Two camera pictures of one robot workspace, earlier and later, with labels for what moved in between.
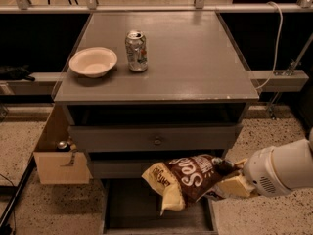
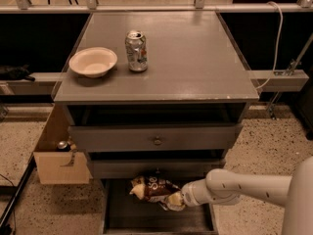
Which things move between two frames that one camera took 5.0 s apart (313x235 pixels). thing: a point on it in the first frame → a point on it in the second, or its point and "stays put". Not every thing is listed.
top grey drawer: x=154 y=137 stays put
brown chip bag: x=186 y=178 → x=154 y=188
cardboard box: x=59 y=158 stays put
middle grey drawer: x=121 y=168 stays put
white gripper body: x=259 y=171 → x=190 y=194
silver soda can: x=136 y=51 stays put
